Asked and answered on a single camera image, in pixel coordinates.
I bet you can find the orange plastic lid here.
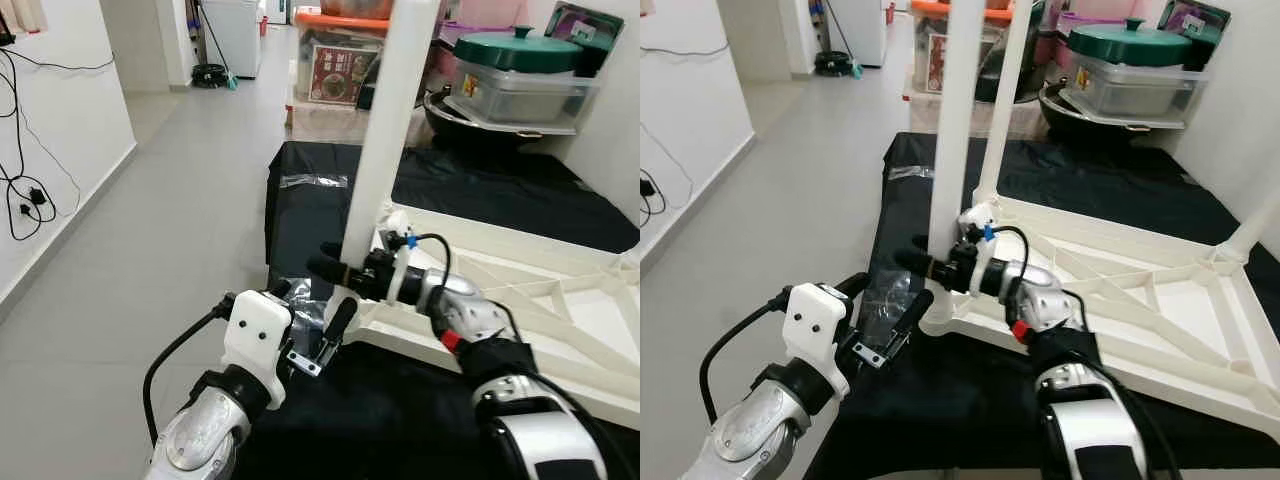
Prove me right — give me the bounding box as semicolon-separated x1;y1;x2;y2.
908;0;1013;17
294;8;393;32

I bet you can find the red printed box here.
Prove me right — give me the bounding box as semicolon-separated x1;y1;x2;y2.
307;40;383;107
923;30;947;98

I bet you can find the black table cloth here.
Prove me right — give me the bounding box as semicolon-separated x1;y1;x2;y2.
232;140;640;480
805;132;1280;473

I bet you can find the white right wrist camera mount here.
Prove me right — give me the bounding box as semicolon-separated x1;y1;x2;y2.
378;209;417;308
957;204;1002;301

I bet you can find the dark green tray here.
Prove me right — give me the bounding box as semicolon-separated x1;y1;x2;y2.
1155;0;1234;72
545;0;627;77

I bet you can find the clear plastic storage box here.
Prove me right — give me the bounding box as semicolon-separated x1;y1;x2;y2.
1058;53;1213;131
444;58;603;137

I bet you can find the mop with teal head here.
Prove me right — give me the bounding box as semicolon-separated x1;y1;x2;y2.
825;0;862;80
198;0;240;92

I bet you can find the black wall cable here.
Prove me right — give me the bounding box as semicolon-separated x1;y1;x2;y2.
0;45;117;242
640;40;733;227

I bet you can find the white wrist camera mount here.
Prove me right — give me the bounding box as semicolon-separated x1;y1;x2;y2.
782;283;857;403
220;290;294;408
957;204;1002;301
378;209;417;308

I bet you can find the clear tape cross patch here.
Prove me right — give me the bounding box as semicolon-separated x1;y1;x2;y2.
290;275;343;333
865;275;917;333

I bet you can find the white plastic children table top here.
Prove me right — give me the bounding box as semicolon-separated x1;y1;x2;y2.
330;205;640;433
918;195;1280;441

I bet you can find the black left wrist camera cable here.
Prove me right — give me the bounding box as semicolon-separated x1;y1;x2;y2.
141;295;237;448
697;290;797;428

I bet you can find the black plastic bag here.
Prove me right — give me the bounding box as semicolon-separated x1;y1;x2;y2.
985;15;1053;107

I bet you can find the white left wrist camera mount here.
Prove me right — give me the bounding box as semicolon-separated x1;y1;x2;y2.
220;290;294;408
782;283;857;403

